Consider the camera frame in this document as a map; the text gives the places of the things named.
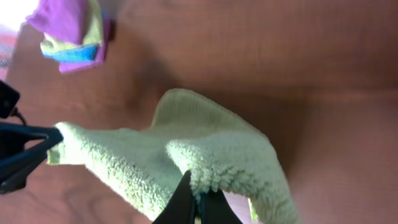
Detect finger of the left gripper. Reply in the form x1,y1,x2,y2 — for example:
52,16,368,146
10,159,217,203
1,139,58,195
1,122,63,156

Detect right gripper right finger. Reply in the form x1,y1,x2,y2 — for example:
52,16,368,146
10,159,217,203
198,190,242,224

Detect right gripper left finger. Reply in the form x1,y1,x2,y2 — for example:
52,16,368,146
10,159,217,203
153,171,197,224

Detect light green cloth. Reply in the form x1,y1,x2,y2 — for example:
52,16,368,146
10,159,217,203
47,89,300,223

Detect folded purple bottom cloth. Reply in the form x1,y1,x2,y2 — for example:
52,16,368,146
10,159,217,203
58,18,112,75

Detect folded purple cloth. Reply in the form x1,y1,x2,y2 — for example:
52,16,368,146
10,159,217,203
26,0,88,44
58,18,112,75

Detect folded blue stacked cloth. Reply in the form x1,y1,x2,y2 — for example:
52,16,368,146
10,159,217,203
42,45,98,62

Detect folded purple top cloth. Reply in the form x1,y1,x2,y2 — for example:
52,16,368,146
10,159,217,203
26,0,88,44

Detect folded green stacked cloth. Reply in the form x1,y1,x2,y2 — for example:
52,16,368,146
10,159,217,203
40,0,104,54

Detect left black camera cable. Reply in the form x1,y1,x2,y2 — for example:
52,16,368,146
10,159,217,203
11,107,28,126

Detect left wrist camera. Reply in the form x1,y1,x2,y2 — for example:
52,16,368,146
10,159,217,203
0,81,20,119

